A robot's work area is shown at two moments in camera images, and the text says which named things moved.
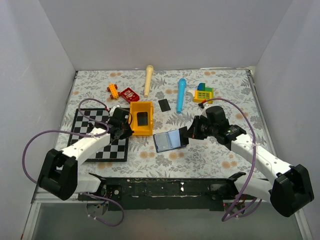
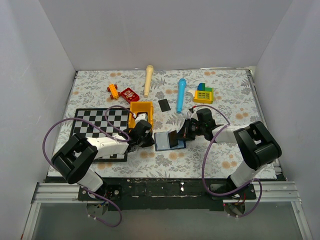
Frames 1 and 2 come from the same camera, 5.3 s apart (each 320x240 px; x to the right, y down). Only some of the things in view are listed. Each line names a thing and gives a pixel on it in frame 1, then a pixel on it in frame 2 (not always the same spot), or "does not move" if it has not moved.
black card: x=162 y=141 does not move
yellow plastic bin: x=142 y=121 does not move
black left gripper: x=129 y=132 → x=150 y=141
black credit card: x=164 y=105 does not move
